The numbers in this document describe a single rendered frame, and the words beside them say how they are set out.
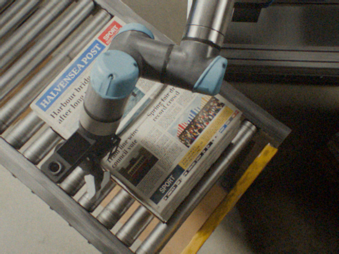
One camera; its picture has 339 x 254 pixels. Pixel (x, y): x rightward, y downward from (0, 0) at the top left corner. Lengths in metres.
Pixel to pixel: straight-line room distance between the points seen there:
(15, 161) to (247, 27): 1.16
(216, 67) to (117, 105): 0.19
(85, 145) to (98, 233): 0.38
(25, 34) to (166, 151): 0.60
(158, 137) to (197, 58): 0.24
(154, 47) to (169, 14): 1.46
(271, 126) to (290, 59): 0.76
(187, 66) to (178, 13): 1.48
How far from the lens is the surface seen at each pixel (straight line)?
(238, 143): 1.29
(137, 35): 0.91
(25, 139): 1.35
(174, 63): 0.87
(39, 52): 1.42
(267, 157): 1.27
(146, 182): 1.03
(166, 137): 1.04
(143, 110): 1.07
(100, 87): 0.81
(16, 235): 2.14
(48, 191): 1.29
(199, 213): 2.05
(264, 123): 1.32
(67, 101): 1.09
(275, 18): 2.13
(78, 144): 0.92
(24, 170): 1.32
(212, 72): 0.87
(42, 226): 2.11
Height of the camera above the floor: 2.04
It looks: 73 degrees down
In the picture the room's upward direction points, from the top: 2 degrees counter-clockwise
